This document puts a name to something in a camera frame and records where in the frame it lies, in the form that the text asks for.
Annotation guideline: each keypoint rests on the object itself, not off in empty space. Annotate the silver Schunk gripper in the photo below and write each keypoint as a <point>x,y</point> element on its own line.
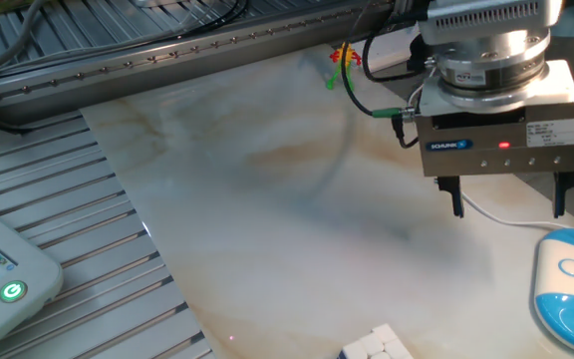
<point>506,149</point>

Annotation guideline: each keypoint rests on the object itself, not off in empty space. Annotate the blue white desk lamp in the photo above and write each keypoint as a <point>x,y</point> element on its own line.
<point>571,299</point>

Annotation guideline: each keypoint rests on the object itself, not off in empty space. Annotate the white power strip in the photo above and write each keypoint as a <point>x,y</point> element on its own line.
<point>386,45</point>

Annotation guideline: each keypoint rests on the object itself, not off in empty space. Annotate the white blue Rubik's cube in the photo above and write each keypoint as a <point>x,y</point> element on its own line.
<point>376,344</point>

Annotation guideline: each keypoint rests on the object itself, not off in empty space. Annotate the yellow red green toy figure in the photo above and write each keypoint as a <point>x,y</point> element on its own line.
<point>334,80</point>

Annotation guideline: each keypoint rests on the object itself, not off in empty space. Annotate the marble pattern board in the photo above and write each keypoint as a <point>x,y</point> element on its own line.
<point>267,224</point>

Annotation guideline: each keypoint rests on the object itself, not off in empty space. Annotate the aluminium rail with bolts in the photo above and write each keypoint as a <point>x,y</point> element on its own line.
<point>142,72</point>

